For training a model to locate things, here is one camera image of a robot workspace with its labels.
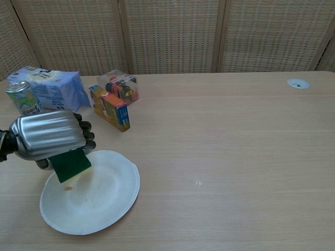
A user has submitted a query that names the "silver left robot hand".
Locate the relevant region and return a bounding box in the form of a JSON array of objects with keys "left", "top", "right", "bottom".
[{"left": 9, "top": 109, "right": 97, "bottom": 172}]

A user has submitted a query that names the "green and yellow sponge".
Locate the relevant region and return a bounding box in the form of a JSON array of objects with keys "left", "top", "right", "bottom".
[{"left": 49, "top": 149, "right": 93, "bottom": 184}]

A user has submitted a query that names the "white paper plate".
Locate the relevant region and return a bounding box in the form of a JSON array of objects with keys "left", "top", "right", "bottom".
[{"left": 39, "top": 149, "right": 141, "bottom": 236}]

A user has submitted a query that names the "light blue drink can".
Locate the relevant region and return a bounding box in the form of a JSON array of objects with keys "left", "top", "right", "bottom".
[{"left": 5, "top": 80, "right": 43, "bottom": 116}]

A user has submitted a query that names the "blue tissue pack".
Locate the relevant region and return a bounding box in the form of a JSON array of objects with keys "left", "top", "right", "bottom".
[{"left": 7, "top": 65, "right": 93, "bottom": 113}]

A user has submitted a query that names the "orange and yellow carton box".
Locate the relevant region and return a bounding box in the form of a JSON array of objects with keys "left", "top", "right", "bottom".
[{"left": 88, "top": 85, "right": 131, "bottom": 133}]

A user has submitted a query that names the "clear plastic box with toys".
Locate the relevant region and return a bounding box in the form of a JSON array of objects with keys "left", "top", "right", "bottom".
[{"left": 96, "top": 69, "right": 141, "bottom": 106}]

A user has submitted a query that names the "woven rattan folding screen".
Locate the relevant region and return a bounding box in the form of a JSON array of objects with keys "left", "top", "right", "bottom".
[{"left": 0, "top": 0, "right": 335, "bottom": 82}]

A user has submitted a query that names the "white table cable grommet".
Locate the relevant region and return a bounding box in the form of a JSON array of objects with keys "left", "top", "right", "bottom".
[{"left": 287, "top": 77, "right": 310, "bottom": 90}]

